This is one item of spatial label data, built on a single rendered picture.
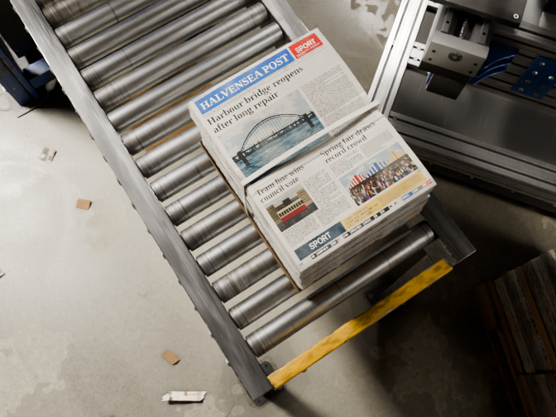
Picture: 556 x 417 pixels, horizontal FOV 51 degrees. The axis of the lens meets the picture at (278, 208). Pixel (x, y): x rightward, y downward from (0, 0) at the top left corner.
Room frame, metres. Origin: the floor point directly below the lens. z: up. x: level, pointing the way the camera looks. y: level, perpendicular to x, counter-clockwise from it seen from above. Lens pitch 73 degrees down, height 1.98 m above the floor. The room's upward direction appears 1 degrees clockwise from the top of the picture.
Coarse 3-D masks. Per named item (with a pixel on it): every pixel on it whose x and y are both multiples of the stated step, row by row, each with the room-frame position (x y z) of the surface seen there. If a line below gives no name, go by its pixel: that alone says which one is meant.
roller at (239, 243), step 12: (252, 228) 0.31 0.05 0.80; (228, 240) 0.29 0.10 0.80; (240, 240) 0.29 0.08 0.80; (252, 240) 0.29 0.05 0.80; (204, 252) 0.26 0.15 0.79; (216, 252) 0.26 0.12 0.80; (228, 252) 0.26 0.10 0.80; (240, 252) 0.26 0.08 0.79; (204, 264) 0.24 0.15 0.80; (216, 264) 0.24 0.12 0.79
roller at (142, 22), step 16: (176, 0) 0.87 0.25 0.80; (192, 0) 0.88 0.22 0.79; (144, 16) 0.82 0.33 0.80; (160, 16) 0.83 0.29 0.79; (176, 16) 0.85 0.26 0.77; (112, 32) 0.78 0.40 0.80; (128, 32) 0.78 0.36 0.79; (144, 32) 0.80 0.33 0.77; (80, 48) 0.73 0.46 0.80; (96, 48) 0.74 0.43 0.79; (112, 48) 0.75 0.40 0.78; (80, 64) 0.70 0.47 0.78
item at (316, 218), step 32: (384, 128) 0.44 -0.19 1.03; (320, 160) 0.38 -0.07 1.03; (352, 160) 0.38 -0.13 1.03; (384, 160) 0.38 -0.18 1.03; (416, 160) 0.38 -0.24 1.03; (288, 192) 0.32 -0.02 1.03; (320, 192) 0.32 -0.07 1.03; (352, 192) 0.32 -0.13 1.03; (384, 192) 0.32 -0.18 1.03; (416, 192) 0.32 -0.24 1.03; (256, 224) 0.31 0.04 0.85; (288, 224) 0.26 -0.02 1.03; (320, 224) 0.26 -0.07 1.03; (352, 224) 0.26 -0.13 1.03; (384, 224) 0.28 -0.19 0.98; (288, 256) 0.21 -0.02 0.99; (320, 256) 0.21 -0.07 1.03; (352, 256) 0.24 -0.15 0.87
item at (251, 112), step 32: (320, 32) 0.63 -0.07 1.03; (256, 64) 0.56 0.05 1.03; (288, 64) 0.57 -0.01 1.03; (320, 64) 0.57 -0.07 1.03; (224, 96) 0.50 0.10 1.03; (256, 96) 0.50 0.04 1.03; (288, 96) 0.50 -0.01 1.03; (320, 96) 0.50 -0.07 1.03; (352, 96) 0.51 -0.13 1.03; (224, 128) 0.43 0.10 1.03; (256, 128) 0.44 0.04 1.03; (288, 128) 0.44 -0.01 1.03; (224, 160) 0.38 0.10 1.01
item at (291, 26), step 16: (256, 0) 0.89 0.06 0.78; (272, 0) 0.88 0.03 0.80; (272, 16) 0.83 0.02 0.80; (288, 16) 0.83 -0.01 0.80; (288, 32) 0.79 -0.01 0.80; (304, 32) 0.79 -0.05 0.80; (432, 208) 0.37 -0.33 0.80; (432, 224) 0.33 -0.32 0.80; (448, 224) 0.33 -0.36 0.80; (448, 240) 0.30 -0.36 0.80; (464, 240) 0.30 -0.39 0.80; (432, 256) 0.29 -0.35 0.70; (448, 256) 0.27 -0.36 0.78; (464, 256) 0.27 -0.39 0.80
